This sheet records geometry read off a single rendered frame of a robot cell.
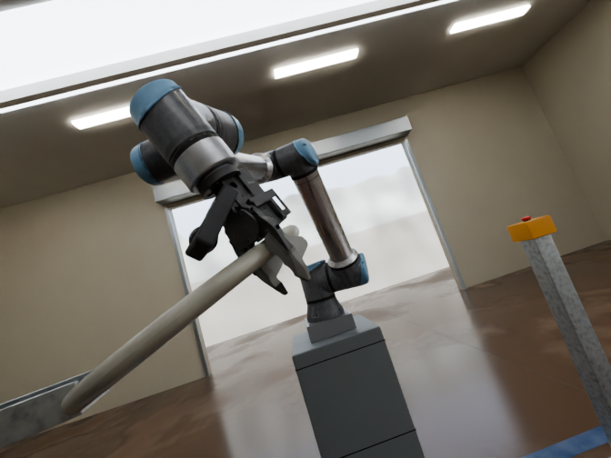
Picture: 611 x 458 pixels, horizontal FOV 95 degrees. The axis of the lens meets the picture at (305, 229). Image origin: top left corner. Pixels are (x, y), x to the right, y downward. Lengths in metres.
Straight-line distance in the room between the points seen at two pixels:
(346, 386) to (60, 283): 5.98
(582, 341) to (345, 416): 1.03
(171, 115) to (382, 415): 1.29
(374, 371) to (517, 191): 6.08
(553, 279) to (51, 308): 6.79
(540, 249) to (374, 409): 0.99
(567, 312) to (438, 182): 4.83
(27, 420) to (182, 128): 0.48
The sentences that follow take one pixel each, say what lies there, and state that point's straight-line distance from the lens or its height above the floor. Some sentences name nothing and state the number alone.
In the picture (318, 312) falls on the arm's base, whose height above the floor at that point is 0.97.
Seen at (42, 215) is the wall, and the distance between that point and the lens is 7.15.
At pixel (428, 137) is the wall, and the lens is 6.53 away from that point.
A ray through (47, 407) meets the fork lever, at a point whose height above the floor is 1.08.
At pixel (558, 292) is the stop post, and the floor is 0.76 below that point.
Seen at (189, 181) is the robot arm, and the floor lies 1.34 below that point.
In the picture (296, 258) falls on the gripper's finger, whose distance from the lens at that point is 0.40.
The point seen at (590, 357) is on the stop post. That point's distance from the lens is 1.72.
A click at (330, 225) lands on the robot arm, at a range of 1.19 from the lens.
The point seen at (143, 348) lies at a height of 1.13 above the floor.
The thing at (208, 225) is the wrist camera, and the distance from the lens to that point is 0.38.
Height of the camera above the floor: 1.16
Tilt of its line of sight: 9 degrees up
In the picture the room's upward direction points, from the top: 18 degrees counter-clockwise
